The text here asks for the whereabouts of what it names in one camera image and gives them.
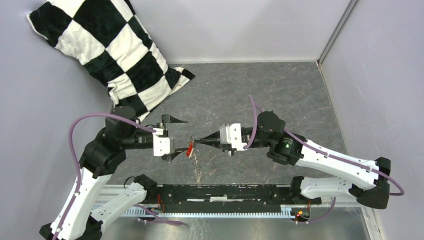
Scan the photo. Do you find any black white checkered pillow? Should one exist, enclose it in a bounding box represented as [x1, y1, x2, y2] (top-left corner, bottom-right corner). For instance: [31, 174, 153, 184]
[27, 0, 195, 121]

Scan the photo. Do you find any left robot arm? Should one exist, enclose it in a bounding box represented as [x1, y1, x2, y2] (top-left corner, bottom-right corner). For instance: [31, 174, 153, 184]
[39, 106, 182, 240]

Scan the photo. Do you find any aluminium frame rail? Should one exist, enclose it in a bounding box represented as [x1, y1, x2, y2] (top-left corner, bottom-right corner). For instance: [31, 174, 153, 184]
[93, 197, 365, 223]

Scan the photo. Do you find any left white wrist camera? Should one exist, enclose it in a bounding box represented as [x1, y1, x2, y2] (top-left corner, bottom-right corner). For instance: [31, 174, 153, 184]
[152, 128, 175, 157]

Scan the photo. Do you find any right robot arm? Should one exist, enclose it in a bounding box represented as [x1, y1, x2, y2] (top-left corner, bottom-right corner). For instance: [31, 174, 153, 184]
[194, 111, 391, 210]

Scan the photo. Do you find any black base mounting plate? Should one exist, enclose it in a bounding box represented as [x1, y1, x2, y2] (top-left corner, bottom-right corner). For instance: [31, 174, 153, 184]
[141, 184, 322, 214]

